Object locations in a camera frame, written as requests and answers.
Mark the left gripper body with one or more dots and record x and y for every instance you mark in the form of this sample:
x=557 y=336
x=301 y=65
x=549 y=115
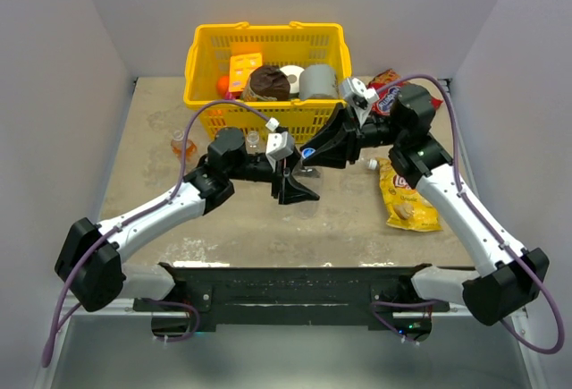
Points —
x=280 y=174

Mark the red snack bag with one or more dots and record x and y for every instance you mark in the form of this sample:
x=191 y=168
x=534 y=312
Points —
x=387 y=95

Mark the orange juice carton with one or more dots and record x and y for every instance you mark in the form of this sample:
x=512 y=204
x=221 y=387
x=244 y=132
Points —
x=240 y=68

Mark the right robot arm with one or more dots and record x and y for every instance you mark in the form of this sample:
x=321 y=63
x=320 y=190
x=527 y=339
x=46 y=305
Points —
x=502 y=280

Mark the brown wrapped package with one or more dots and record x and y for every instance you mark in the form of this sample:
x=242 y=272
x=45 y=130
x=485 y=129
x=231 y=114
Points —
x=266 y=83

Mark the white tape roll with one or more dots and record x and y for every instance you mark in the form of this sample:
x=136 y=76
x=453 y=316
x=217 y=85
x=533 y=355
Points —
x=293 y=73

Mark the clear bottle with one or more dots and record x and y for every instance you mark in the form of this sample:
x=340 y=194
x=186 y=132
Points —
x=253 y=142
x=313 y=178
x=369 y=164

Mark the yellow plastic shopping basket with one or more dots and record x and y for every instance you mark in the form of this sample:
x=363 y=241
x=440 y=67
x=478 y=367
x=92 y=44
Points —
x=299 y=43

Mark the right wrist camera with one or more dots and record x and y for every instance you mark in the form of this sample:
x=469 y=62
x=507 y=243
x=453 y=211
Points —
x=359 y=97

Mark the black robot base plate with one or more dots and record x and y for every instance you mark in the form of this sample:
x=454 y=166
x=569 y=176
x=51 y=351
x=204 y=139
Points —
x=208 y=297

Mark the orange tea bottle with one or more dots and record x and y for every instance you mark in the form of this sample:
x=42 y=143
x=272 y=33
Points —
x=180 y=146

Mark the grey tape roll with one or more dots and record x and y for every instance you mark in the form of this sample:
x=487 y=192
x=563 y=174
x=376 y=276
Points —
x=318 y=81

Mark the orange ball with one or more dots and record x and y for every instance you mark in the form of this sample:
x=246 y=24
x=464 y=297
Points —
x=222 y=85

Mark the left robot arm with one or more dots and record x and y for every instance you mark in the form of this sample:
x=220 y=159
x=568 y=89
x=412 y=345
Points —
x=93 y=262

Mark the yellow chips bag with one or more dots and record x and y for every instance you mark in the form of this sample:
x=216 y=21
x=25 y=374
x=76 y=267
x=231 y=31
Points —
x=407 y=209

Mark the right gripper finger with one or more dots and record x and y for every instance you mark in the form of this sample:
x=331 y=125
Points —
x=335 y=134
x=332 y=154

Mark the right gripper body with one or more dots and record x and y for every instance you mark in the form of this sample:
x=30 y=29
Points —
x=376 y=132

